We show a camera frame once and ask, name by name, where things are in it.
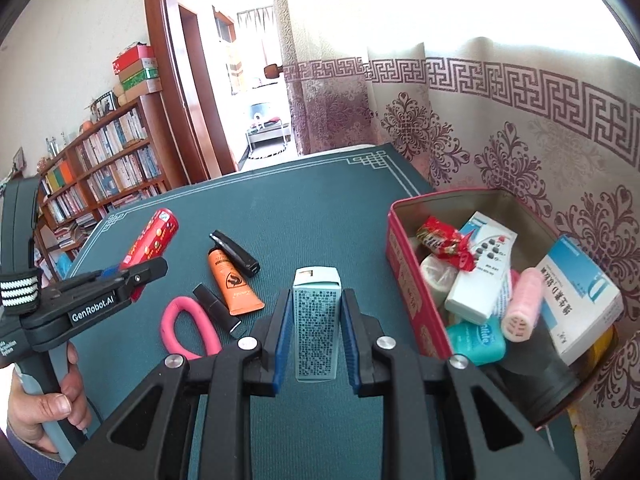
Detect teal patterned small box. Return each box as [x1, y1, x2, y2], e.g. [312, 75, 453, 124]
[292, 266, 342, 382]

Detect small pink foam ring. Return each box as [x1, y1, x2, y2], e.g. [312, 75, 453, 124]
[159, 294, 224, 362]

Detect orange cosmetic tube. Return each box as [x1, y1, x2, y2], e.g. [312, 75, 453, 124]
[207, 249, 265, 316]

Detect black hair comb clip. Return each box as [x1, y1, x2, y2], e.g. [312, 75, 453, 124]
[209, 230, 260, 278]

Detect red candy wrapper packet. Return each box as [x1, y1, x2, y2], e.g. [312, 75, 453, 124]
[416, 216, 475, 272]

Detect teal floss container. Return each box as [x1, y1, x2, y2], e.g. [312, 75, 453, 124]
[446, 316, 506, 366]

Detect white remote control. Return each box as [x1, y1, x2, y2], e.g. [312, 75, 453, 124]
[444, 242, 515, 325]

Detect red cylindrical snack tube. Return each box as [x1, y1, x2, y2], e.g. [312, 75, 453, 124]
[118, 208, 179, 270]

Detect long white blue box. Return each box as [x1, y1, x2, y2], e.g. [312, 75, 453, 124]
[459, 211, 518, 247]

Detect pink hair roller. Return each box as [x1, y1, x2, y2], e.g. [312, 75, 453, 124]
[501, 268, 544, 342]

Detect black cylindrical cup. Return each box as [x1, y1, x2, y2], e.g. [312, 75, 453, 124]
[484, 342, 580, 426]

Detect white blue medicine box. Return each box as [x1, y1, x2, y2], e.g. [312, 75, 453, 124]
[537, 235, 624, 365]

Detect person's left hand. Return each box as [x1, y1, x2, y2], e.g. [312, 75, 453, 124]
[8, 342, 92, 455]

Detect clear plastic wrap ball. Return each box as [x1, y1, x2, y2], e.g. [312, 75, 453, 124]
[420, 255, 458, 308]

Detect green felt table mat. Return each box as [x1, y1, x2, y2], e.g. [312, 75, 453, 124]
[74, 146, 430, 479]

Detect pink rectangular tin box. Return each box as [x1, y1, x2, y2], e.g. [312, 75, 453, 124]
[386, 188, 623, 426]

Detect wooden bookshelf with books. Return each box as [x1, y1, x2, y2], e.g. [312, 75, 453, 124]
[35, 93, 188, 283]

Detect yellow tape roll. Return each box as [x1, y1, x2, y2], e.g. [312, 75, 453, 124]
[579, 325, 617, 377]

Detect stacked boxes on shelf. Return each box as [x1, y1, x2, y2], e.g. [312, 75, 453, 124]
[112, 42, 162, 106]

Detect patterned beige curtain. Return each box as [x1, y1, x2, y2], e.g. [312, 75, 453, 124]
[274, 0, 639, 479]

